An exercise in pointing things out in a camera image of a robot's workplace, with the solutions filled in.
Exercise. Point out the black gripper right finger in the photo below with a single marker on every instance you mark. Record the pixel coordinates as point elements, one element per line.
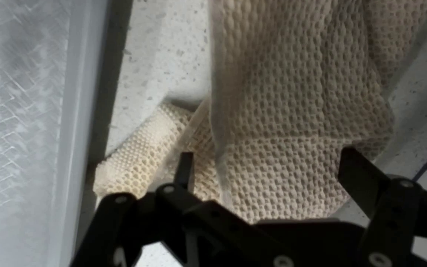
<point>396,207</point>

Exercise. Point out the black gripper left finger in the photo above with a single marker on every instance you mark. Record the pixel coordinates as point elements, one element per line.
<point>196,233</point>

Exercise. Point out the cream waffle towel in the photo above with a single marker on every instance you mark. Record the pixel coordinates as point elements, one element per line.
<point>294,81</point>

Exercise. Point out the grey plastic tray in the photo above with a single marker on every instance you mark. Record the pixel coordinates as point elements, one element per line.
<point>51,60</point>

